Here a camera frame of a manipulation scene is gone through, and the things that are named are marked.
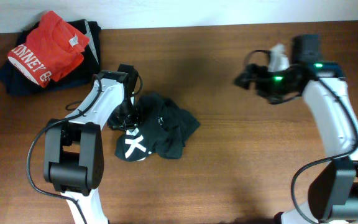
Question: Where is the navy folded shirt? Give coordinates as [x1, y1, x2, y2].
[0, 61, 92, 96]

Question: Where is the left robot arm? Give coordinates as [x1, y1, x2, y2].
[44, 64, 140, 223]

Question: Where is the red folded t-shirt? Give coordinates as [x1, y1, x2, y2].
[7, 11, 90, 88]

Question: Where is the right black cable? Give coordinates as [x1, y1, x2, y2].
[243, 49, 358, 224]

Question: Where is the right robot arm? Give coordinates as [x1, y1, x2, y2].
[234, 34, 358, 223]

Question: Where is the dark green t-shirt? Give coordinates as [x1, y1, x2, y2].
[114, 93, 201, 162]

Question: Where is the left black cable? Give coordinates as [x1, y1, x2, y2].
[25, 73, 144, 224]

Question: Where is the black cable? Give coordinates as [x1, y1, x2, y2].
[25, 73, 144, 224]
[243, 49, 358, 224]

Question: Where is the black folded shirt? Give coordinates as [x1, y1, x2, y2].
[14, 19, 102, 94]

